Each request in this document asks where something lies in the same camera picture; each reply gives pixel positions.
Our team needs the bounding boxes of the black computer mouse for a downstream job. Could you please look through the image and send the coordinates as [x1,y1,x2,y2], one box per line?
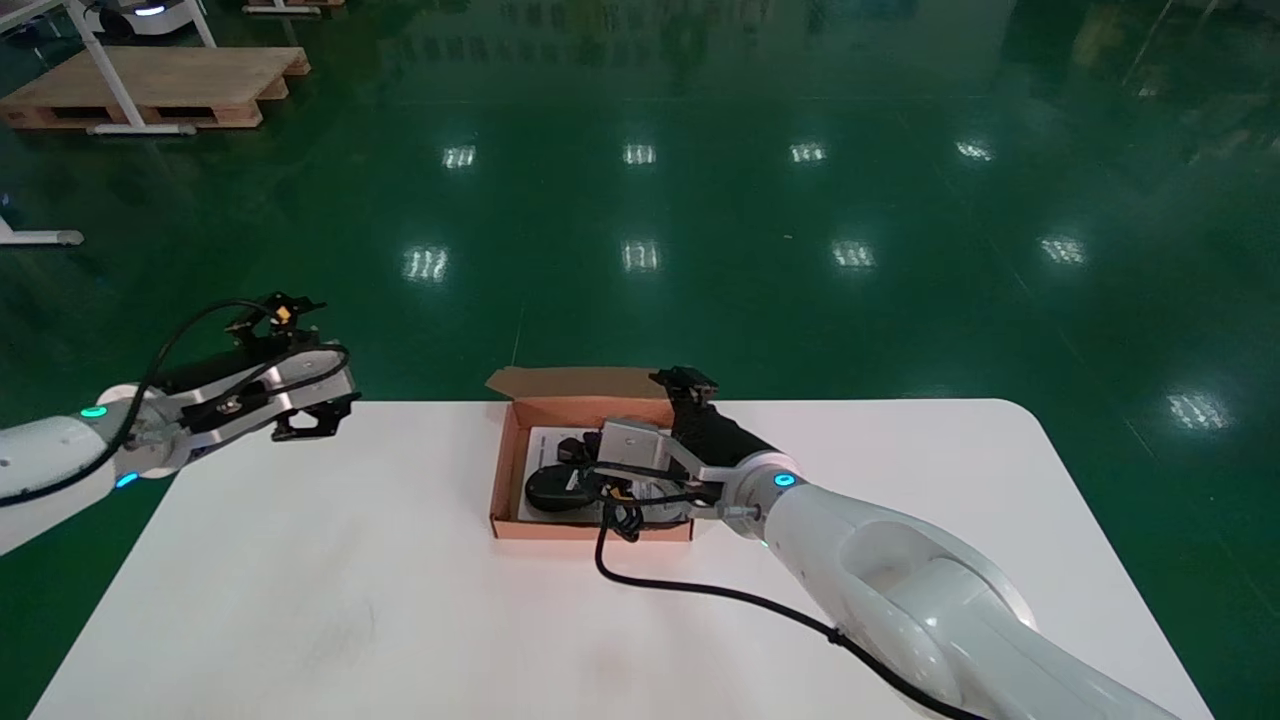
[524,464,603,518]

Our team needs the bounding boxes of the large wooden pallet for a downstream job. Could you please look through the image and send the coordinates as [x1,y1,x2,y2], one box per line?
[0,45,313,132]

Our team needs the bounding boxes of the white metal table frame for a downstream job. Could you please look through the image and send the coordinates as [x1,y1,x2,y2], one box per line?
[0,0,219,138]

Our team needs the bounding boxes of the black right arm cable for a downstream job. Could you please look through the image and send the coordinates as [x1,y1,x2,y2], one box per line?
[594,498,991,720]

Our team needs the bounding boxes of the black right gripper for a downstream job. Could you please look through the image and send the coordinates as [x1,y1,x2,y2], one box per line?
[575,398,779,521]

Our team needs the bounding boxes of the open brown cardboard box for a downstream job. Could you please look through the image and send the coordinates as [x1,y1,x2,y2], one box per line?
[485,364,713,543]

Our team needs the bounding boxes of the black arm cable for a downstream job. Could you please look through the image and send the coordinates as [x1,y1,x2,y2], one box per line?
[594,498,991,720]
[0,298,353,507]

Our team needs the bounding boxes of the white printed instruction sheet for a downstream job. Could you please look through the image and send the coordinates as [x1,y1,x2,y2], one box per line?
[516,426,691,524]

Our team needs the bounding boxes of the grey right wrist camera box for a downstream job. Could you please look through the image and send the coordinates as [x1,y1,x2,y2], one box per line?
[598,420,703,483]

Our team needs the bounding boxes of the white metal table foot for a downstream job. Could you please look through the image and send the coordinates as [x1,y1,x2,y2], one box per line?
[0,213,87,248]

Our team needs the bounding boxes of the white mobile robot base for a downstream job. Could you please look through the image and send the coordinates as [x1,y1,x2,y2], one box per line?
[85,0,207,39]

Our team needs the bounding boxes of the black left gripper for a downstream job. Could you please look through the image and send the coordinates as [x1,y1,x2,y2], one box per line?
[155,328,363,444]

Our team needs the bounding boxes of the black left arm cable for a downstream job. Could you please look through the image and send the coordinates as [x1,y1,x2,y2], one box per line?
[0,298,353,507]

